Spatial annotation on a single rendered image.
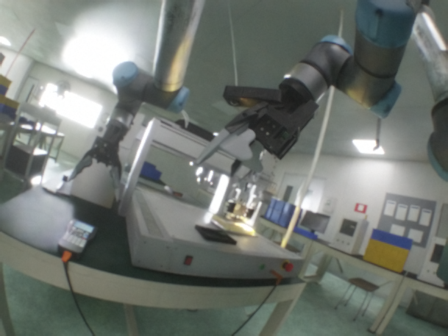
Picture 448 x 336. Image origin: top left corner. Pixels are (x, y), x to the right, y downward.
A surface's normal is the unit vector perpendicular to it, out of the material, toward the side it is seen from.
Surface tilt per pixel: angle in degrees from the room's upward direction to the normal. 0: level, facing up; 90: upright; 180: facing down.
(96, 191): 90
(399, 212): 90
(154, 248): 90
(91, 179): 90
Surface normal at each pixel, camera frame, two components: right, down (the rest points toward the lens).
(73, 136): 0.48, 0.10
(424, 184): -0.80, -0.35
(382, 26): -0.50, 0.87
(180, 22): 0.16, 0.91
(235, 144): 0.08, -0.53
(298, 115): -0.33, -0.15
